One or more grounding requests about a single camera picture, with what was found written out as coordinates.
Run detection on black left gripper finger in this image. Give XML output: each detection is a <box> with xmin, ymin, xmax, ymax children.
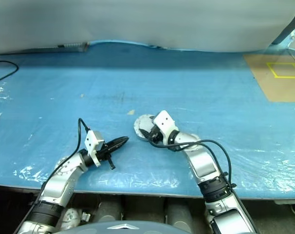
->
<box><xmin>109</xmin><ymin>140</ymin><xmax>129</xmax><ymax>152</ymax></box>
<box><xmin>108</xmin><ymin>136</ymin><xmax>130</xmax><ymax>147</ymax></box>

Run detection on blue plastic table cover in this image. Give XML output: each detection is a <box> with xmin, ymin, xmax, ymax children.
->
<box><xmin>0</xmin><ymin>39</ymin><xmax>295</xmax><ymax>201</ymax></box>

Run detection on blue metal frame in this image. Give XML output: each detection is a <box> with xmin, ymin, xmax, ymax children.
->
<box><xmin>271</xmin><ymin>3</ymin><xmax>295</xmax><ymax>46</ymax></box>

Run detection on dark grey rounded cylinder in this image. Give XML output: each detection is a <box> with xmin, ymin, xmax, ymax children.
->
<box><xmin>95</xmin><ymin>194</ymin><xmax>123</xmax><ymax>222</ymax></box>
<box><xmin>165</xmin><ymin>196</ymin><xmax>195</xmax><ymax>233</ymax></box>

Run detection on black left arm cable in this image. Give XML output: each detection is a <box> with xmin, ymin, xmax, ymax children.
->
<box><xmin>23</xmin><ymin>117</ymin><xmax>91</xmax><ymax>220</ymax></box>

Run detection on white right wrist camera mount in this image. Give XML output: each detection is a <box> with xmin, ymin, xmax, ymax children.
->
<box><xmin>152</xmin><ymin>110</ymin><xmax>176</xmax><ymax>146</ymax></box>

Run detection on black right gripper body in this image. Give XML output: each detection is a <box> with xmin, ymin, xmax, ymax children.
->
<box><xmin>147</xmin><ymin>124</ymin><xmax>164</xmax><ymax>145</ymax></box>

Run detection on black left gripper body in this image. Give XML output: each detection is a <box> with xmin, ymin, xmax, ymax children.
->
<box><xmin>96</xmin><ymin>143</ymin><xmax>116</xmax><ymax>171</ymax></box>

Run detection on grey power strip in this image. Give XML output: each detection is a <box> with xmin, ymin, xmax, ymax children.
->
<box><xmin>55</xmin><ymin>41</ymin><xmax>90</xmax><ymax>53</ymax></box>

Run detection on white backdrop sheet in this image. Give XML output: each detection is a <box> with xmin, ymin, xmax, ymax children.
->
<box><xmin>0</xmin><ymin>0</ymin><xmax>295</xmax><ymax>56</ymax></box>

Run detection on thin black loose cable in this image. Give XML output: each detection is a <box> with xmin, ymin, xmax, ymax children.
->
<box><xmin>0</xmin><ymin>60</ymin><xmax>19</xmax><ymax>85</ymax></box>

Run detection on grey robot torso shell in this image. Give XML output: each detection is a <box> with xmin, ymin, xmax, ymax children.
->
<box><xmin>52</xmin><ymin>220</ymin><xmax>187</xmax><ymax>234</ymax></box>

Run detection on silver motor stator housing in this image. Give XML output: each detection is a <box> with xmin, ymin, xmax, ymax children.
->
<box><xmin>133</xmin><ymin>117</ymin><xmax>153</xmax><ymax>142</ymax></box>

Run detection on brown cardboard sheet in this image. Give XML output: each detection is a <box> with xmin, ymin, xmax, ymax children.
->
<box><xmin>242</xmin><ymin>54</ymin><xmax>295</xmax><ymax>103</ymax></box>

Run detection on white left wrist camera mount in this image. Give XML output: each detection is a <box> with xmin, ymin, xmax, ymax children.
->
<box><xmin>84</xmin><ymin>130</ymin><xmax>105</xmax><ymax>168</ymax></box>

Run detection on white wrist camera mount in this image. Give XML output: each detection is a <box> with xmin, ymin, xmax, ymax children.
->
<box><xmin>152</xmin><ymin>110</ymin><xmax>176</xmax><ymax>146</ymax></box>
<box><xmin>84</xmin><ymin>130</ymin><xmax>105</xmax><ymax>168</ymax></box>

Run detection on white printed plastic piece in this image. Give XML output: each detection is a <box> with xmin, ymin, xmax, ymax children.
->
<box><xmin>60</xmin><ymin>208</ymin><xmax>91</xmax><ymax>231</ymax></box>

